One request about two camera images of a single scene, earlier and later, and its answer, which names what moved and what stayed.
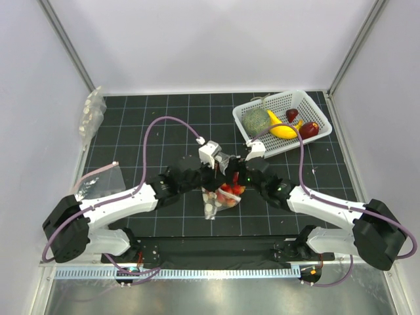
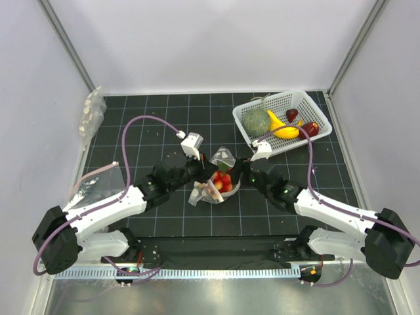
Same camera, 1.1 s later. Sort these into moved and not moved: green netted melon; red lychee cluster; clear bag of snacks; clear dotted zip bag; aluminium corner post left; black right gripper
Moved: red lychee cluster; clear dotted zip bag
Not moved: aluminium corner post left; clear bag of snacks; black right gripper; green netted melon
